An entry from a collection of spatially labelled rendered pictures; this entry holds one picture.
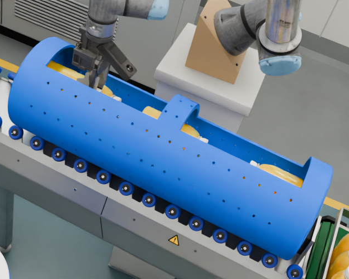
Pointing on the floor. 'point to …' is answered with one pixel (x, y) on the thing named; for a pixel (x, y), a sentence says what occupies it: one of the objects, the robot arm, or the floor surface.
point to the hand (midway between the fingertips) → (97, 93)
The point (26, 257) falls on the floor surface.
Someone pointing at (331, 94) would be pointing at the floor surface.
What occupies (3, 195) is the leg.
